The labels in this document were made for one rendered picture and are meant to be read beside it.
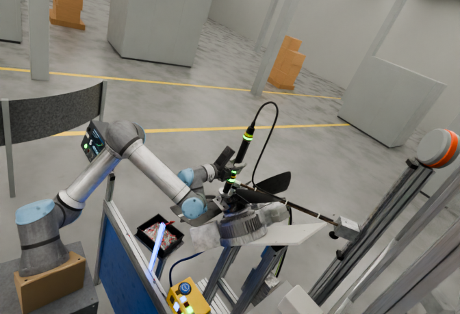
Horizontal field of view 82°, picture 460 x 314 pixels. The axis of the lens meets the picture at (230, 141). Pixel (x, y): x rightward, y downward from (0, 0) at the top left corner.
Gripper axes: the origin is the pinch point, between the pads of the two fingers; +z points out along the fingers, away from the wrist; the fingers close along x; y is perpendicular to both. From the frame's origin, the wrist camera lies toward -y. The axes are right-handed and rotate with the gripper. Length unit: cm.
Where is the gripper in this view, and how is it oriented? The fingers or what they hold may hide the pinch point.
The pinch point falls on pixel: (241, 160)
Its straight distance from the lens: 132.2
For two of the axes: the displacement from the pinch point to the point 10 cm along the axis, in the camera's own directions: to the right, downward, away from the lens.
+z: 7.1, -1.2, 6.9
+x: 6.3, 5.4, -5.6
